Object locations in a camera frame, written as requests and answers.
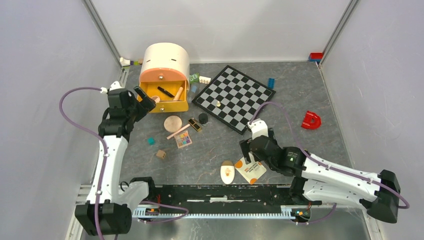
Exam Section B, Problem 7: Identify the small teal cube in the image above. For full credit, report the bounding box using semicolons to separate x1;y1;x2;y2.
147;137;155;146

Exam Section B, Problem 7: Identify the white lego brick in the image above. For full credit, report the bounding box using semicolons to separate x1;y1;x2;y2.
198;76;212;85

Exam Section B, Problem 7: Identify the black tube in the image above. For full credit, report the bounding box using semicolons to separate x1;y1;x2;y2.
157;86;175;98

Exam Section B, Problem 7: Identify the wooden handle makeup brush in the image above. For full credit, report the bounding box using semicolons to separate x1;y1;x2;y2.
173;86;184;101

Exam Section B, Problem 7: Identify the black grey chessboard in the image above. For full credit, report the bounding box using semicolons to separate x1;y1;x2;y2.
191;65;276;135

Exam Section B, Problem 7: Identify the red blue bricks corner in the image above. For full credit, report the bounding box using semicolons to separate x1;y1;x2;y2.
308;52;324;63

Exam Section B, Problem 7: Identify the red letter D toy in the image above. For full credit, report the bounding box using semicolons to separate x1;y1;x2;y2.
301;110;322;130

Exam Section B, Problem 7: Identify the white orange sachet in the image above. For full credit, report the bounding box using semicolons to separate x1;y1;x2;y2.
234;157;267;185

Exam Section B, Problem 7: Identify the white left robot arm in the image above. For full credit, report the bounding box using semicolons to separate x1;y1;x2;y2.
75;86;157;240

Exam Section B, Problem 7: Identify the pink lip pencil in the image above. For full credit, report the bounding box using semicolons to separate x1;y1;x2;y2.
166;123;191;140

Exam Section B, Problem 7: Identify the small wooden cube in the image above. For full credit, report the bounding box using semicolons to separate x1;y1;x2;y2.
156;149;166;159

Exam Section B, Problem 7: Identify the small round pink jar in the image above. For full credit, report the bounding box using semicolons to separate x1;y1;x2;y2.
151;95;161;103

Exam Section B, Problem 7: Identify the blue lego brick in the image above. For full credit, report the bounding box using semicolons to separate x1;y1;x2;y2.
267;78;275;89

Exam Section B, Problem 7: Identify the yellow drawer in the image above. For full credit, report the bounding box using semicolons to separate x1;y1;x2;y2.
139;80;189;113

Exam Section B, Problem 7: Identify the green toy block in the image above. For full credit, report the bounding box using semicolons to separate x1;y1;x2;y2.
188;73;200;84

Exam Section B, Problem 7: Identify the colourful eyeshadow palette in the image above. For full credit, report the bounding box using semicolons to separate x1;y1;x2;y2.
174;130;193;149

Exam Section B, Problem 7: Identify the round pink compact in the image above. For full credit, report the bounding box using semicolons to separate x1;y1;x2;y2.
163;115;183;133

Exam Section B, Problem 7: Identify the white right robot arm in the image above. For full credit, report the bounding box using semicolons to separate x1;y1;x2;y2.
239;128;401;224

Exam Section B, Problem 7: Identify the white round drawer organizer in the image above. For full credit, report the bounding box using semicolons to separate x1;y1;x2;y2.
139;42;190;80

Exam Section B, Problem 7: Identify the black mounting rail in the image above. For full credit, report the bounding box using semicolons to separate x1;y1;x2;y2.
145;184;322;215

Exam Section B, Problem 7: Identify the black round cap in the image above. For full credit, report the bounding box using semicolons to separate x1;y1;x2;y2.
198;113;209;125

